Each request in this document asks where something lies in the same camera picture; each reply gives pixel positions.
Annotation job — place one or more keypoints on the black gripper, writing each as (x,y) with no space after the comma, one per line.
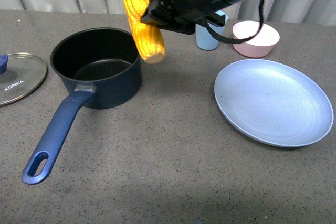
(182,16)

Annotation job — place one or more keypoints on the light blue plate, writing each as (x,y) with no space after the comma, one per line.
(273,103)

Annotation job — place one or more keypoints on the yellow corn cob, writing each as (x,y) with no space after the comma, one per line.
(148,38)

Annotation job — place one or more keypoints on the light blue cup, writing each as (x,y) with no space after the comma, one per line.
(204,40)

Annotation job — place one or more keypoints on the pink bowl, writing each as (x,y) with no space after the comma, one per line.
(260,45)

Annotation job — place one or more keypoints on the glass lid with blue knob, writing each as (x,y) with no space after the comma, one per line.
(21,74)

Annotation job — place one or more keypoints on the dark blue saucepan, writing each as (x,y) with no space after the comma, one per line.
(101,69)

